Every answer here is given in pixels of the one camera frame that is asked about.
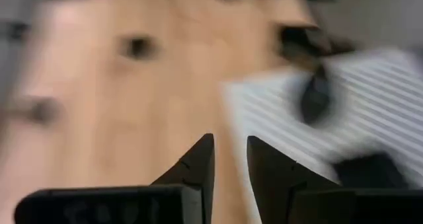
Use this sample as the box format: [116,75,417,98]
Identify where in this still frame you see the black wavy square plate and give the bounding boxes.
[276,24,354,69]

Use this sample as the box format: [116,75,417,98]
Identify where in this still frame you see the black small square plate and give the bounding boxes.
[117,34,161,61]

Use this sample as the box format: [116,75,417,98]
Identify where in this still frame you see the white perforated riser shelf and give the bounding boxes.
[221,47,423,198]

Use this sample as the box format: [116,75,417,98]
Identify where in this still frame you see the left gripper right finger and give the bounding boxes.
[246,135,423,224]

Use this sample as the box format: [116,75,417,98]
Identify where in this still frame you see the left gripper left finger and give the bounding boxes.
[13,133,216,224]

